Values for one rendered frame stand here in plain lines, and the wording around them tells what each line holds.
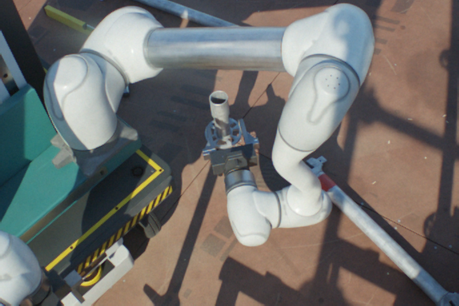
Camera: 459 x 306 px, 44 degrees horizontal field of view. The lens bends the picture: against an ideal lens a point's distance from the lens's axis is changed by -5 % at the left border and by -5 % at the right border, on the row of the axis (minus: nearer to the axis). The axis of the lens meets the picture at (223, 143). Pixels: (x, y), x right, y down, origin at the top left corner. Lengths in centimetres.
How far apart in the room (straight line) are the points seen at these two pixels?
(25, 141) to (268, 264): 80
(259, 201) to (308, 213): 14
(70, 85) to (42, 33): 125
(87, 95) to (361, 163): 99
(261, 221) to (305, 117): 53
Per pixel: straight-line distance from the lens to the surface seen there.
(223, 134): 193
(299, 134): 114
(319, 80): 107
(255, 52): 128
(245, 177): 164
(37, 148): 162
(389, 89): 222
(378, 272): 182
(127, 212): 158
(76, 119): 142
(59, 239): 160
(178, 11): 246
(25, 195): 157
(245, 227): 156
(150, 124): 213
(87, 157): 154
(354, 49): 118
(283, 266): 181
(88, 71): 140
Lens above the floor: 166
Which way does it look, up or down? 55 degrees down
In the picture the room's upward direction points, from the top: 8 degrees counter-clockwise
